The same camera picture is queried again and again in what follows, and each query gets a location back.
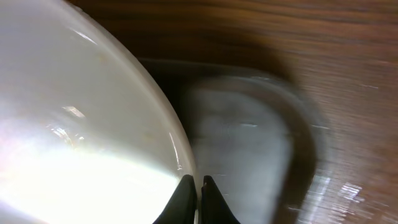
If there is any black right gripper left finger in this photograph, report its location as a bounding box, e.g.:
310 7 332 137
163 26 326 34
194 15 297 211
154 174 197 224

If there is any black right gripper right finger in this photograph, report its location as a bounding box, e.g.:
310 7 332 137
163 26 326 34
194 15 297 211
201 175 240 224

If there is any pale blue plate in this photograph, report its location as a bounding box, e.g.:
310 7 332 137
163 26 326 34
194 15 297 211
1 0 195 223

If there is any dark brown serving tray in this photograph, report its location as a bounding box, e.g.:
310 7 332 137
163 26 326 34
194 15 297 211
141 58 328 223

